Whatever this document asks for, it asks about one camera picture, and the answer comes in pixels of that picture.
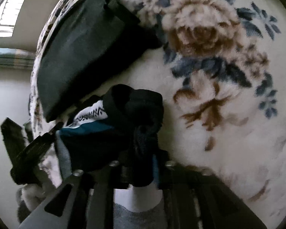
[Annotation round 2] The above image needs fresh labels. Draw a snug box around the left grey-green curtain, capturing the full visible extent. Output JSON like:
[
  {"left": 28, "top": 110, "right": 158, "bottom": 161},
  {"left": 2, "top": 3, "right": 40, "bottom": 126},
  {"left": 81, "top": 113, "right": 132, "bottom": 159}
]
[{"left": 0, "top": 48, "right": 35, "bottom": 70}]

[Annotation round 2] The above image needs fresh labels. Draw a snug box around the folded black garment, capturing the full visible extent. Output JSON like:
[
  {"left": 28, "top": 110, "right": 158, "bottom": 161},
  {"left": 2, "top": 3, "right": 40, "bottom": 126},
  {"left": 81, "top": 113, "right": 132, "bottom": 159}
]
[{"left": 37, "top": 0, "right": 162, "bottom": 122}]

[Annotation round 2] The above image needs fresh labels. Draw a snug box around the window with grille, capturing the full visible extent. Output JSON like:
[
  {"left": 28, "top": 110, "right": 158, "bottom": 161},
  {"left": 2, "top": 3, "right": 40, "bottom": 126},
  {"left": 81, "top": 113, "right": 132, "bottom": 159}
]
[{"left": 0, "top": 0, "right": 25, "bottom": 37}]

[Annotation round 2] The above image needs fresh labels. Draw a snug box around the floral bed blanket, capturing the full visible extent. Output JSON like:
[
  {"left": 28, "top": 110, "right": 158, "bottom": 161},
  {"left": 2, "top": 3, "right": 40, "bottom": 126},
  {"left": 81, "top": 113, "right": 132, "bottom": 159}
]
[{"left": 16, "top": 0, "right": 286, "bottom": 229}]

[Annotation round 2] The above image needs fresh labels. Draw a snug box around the striped navy grey sweater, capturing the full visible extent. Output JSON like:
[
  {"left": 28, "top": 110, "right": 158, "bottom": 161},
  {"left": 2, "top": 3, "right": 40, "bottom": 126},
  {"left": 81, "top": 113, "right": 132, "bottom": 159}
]
[{"left": 55, "top": 84, "right": 167, "bottom": 228}]

